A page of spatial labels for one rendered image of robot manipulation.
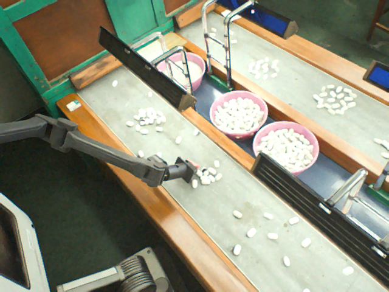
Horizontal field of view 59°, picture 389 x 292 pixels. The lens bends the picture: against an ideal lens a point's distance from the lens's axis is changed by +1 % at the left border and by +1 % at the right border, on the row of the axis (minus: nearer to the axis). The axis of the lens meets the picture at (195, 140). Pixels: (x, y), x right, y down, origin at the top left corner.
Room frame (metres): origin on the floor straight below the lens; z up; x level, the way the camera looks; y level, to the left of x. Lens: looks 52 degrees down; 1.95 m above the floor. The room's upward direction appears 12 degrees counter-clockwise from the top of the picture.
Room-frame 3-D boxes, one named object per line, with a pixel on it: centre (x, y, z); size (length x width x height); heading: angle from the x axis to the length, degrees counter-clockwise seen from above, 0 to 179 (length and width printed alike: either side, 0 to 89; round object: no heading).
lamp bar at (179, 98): (1.14, 0.15, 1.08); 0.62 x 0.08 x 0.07; 30
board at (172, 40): (1.62, 0.11, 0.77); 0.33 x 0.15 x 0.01; 120
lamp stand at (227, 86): (1.38, -0.26, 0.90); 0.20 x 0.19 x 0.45; 30
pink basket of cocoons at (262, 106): (1.05, -0.22, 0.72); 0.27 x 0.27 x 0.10
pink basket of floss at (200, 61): (1.43, 0.00, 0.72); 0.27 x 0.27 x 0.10
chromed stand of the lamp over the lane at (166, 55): (1.18, 0.08, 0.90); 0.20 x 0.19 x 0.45; 30
